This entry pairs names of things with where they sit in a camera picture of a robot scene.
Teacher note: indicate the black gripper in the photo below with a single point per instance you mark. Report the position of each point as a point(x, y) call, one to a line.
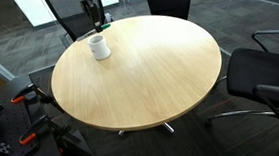
point(90, 10)

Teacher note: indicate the green capped grey marker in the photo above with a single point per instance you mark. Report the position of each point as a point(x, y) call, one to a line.
point(106, 26)

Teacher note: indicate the white ceramic mug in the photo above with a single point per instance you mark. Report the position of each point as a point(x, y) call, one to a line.
point(100, 51)

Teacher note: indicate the black mesh office chair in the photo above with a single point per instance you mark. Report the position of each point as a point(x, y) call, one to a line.
point(75, 24)

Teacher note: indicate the black fabric chair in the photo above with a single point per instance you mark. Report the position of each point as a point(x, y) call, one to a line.
point(168, 3)

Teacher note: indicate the chrome table base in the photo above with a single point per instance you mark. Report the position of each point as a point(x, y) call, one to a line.
point(168, 127)

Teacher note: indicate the black perforated robot stand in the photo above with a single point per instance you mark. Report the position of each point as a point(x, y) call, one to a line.
point(12, 121)

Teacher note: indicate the black armchair chrome base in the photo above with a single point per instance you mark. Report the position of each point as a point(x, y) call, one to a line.
point(262, 71)

